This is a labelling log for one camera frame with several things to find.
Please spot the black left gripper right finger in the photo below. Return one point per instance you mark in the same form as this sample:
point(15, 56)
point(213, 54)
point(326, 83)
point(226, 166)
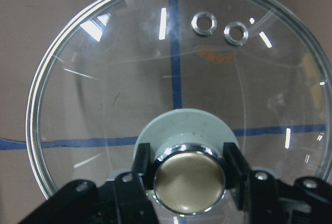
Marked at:
point(265, 199)

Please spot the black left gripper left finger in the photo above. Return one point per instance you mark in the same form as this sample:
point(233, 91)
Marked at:
point(121, 200)

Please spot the glass pot lid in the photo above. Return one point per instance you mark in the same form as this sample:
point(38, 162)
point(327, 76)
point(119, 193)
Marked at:
point(118, 64)

